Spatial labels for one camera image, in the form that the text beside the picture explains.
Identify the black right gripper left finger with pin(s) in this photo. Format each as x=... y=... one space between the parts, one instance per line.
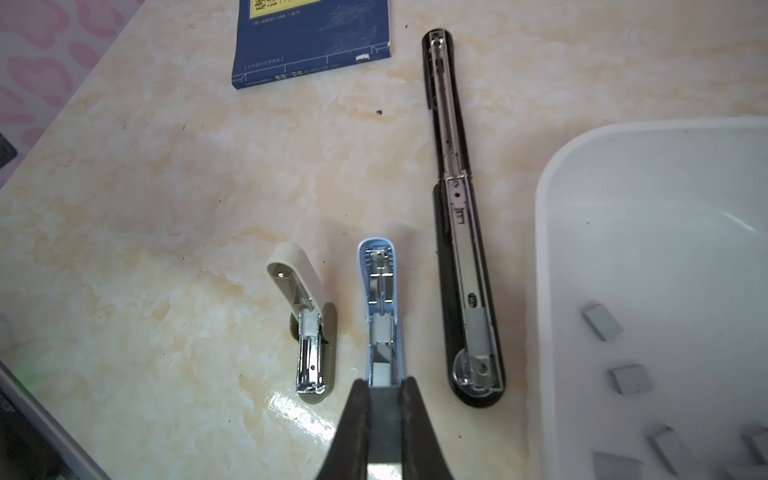
x=347 y=457

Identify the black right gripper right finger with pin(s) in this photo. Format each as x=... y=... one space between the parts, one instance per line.
x=422 y=457

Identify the grey staple block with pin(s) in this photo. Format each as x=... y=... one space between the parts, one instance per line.
x=756 y=441
x=746 y=472
x=673 y=452
x=385 y=426
x=616 y=467
x=630 y=380
x=602 y=322

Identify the black long stapler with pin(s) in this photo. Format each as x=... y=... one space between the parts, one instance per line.
x=474 y=360

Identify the grey white mini stapler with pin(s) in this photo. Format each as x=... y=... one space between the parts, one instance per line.
x=313 y=320

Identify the light blue mini stapler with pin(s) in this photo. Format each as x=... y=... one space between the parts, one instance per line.
x=377 y=264

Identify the white plastic tray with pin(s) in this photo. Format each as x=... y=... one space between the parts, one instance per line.
x=664 y=223

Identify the blue book yellow label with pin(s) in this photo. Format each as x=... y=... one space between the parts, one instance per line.
x=278 y=40

